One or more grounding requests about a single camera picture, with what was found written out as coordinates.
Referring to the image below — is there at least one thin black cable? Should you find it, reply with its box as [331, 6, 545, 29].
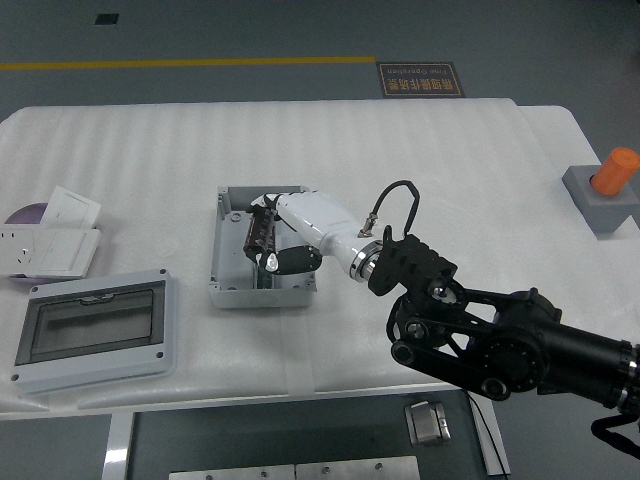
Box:
[467, 395, 506, 477]

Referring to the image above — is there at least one grey open junction box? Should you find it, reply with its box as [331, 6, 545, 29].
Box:
[208, 185, 318, 310]

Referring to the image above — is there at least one white wall socket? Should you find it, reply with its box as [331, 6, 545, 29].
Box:
[0, 224, 37, 277]

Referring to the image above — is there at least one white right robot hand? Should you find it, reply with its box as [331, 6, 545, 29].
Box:
[248, 189, 382, 277]

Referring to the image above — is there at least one white foam mat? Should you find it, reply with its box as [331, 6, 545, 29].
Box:
[0, 98, 629, 414]

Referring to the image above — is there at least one dark grey base platform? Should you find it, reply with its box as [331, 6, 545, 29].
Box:
[124, 388, 489, 480]

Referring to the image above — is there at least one white table leg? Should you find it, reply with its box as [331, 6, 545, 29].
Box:
[102, 412, 136, 480]
[469, 397, 512, 477]

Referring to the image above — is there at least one grey distribution box dark cover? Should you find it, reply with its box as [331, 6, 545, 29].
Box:
[9, 268, 180, 397]

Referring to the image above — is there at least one grey metal plate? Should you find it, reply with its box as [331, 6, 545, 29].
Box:
[168, 464, 296, 480]
[294, 456, 421, 480]

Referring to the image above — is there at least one silver metal floor box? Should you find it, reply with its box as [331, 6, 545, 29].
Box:
[403, 400, 454, 447]

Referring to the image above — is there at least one black cylindrical battery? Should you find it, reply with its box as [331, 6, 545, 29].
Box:
[242, 204, 280, 261]

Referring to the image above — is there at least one orange cylinder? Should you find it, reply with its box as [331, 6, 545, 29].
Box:
[592, 146, 640, 197]

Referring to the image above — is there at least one black floor sign orange text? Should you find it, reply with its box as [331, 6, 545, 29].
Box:
[375, 61, 467, 100]

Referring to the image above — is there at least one grey block holder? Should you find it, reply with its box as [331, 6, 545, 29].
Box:
[561, 163, 640, 241]

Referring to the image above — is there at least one purple disc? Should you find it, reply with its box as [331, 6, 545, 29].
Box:
[3, 202, 50, 286]

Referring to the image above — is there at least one metal mounting rail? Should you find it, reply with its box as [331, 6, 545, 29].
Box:
[252, 259, 277, 290]

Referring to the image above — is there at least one white switch panel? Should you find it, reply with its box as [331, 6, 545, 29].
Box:
[34, 227, 103, 279]
[40, 185, 103, 230]

